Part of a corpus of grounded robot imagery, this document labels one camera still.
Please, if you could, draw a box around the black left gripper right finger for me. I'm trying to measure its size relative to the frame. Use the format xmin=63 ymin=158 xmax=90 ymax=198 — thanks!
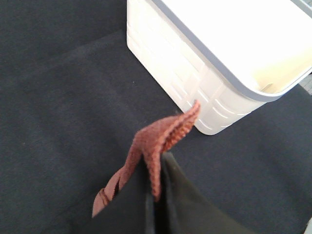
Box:
xmin=156 ymin=153 xmax=252 ymax=234

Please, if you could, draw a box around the white bin with grey rim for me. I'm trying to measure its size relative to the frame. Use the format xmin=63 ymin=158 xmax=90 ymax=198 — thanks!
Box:
xmin=126 ymin=0 xmax=312 ymax=135

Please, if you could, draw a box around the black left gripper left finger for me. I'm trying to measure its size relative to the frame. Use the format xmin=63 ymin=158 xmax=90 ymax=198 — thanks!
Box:
xmin=80 ymin=161 xmax=156 ymax=234

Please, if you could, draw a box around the black fabric table mat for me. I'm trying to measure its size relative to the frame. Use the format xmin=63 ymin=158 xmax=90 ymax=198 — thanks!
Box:
xmin=0 ymin=0 xmax=312 ymax=234

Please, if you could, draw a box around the brown towel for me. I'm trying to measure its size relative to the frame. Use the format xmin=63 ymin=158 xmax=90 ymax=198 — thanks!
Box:
xmin=92 ymin=100 xmax=200 ymax=217

